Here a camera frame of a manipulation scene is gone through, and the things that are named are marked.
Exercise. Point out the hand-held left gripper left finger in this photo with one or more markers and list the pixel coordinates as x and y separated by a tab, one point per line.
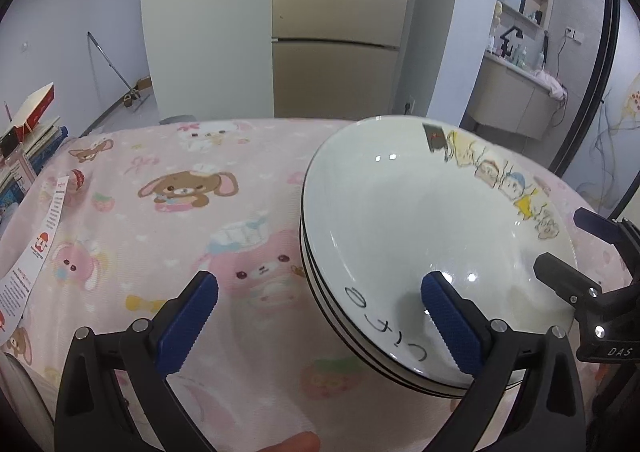
187	322

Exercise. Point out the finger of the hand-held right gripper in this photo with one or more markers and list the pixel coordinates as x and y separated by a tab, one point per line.
562	277
597	226

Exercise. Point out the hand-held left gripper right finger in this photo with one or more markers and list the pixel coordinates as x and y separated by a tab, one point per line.
450	327

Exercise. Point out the person's left hand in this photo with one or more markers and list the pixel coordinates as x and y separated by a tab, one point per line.
295	443

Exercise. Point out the pink cartoon-print tablecloth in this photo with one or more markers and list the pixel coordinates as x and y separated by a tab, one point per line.
150	257

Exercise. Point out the glass sliding door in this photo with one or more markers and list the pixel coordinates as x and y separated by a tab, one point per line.
620	131

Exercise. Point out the pink towel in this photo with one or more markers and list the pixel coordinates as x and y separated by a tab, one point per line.
552	84

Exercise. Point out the beige vanity cabinet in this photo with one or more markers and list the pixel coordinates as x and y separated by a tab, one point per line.
515	101

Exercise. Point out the white paper leaflet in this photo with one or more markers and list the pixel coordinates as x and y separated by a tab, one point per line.
35	252

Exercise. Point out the row of toiletry bottles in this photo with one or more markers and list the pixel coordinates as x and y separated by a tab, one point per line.
517	54

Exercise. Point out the black faucet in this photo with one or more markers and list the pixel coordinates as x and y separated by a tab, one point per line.
510	41

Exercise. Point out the stack of books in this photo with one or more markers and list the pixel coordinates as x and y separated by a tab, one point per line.
30	161

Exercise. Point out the small cardboard box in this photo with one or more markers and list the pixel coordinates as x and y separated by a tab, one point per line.
144	83

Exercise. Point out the red and white box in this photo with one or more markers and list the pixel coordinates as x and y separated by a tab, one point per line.
32	111

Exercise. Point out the beige refrigerator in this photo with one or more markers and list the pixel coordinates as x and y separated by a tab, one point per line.
340	81

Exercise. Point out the white wall socket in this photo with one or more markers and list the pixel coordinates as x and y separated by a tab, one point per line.
574	34

